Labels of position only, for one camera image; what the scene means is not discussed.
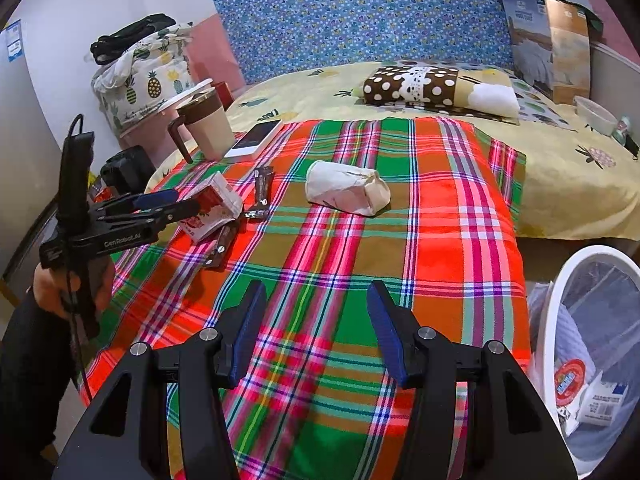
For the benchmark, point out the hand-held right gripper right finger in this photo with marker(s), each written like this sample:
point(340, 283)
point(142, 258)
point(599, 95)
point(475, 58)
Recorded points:
point(387, 330)

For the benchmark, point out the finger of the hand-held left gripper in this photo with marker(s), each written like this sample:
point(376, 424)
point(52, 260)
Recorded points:
point(175, 210)
point(150, 200)

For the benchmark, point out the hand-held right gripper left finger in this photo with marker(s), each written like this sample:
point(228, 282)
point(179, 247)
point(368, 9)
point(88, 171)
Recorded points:
point(245, 330)

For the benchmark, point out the red white carton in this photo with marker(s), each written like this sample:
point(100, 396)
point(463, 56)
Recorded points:
point(212, 200)

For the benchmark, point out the white paper cup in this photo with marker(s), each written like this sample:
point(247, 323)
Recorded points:
point(345, 190)

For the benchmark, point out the white trash bin with liner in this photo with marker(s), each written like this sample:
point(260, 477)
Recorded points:
point(620, 310)

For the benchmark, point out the person's left forearm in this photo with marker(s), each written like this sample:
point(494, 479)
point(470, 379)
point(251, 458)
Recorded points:
point(30, 370)

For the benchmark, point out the person's left hand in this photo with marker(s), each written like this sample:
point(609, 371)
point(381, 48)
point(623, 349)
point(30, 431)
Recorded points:
point(47, 290)

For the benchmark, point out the black pouch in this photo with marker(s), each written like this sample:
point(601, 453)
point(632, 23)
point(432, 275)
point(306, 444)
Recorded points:
point(127, 170)

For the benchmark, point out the brown snack wrapper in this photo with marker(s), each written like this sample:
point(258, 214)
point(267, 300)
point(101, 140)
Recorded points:
point(262, 185)
point(222, 245)

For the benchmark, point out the grey refrigerator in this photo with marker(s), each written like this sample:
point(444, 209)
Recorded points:
point(20, 160)

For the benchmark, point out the red green plaid blanket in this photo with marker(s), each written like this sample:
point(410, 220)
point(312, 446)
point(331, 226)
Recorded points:
point(350, 270)

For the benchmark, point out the beige mug with brown lid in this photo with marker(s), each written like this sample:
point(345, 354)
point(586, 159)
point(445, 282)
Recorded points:
point(210, 130)

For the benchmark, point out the white flat box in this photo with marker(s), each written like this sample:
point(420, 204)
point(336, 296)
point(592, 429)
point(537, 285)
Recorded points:
point(255, 140)

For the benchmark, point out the pineapple print fabric bag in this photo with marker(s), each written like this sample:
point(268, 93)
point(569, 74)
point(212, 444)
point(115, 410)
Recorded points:
point(145, 85)

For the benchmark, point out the black clothing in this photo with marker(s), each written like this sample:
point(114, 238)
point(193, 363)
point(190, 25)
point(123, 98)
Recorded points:
point(130, 35)

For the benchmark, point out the pink board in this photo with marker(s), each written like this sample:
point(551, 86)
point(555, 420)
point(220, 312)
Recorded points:
point(215, 50)

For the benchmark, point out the round red printed lid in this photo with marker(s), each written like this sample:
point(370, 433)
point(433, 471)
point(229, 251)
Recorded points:
point(570, 380)

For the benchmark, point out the yellow pineapple print bedsheet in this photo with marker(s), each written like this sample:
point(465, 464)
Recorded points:
point(565, 195)

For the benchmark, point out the white printed carton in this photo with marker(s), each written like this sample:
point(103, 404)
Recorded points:
point(602, 397)

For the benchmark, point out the brown polka dot pillow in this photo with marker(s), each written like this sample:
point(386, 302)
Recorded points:
point(400, 87)

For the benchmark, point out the fruit print pillow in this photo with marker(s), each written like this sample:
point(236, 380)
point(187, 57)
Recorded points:
point(540, 105)

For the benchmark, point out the blue floral headboard cover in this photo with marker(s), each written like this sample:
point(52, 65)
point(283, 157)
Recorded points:
point(375, 10)

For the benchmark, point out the white plastic bowl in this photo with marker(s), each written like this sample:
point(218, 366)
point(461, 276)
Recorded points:
point(595, 115)

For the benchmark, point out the black face mask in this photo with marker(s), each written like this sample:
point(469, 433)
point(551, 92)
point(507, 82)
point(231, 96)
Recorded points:
point(634, 147)

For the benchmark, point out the small green jar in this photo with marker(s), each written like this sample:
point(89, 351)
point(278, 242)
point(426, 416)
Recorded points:
point(622, 130)

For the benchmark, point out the cardboard packaging box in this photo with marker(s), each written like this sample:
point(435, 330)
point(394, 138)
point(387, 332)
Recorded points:
point(565, 50)

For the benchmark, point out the white cabinet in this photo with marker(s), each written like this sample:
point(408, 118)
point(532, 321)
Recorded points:
point(620, 80)

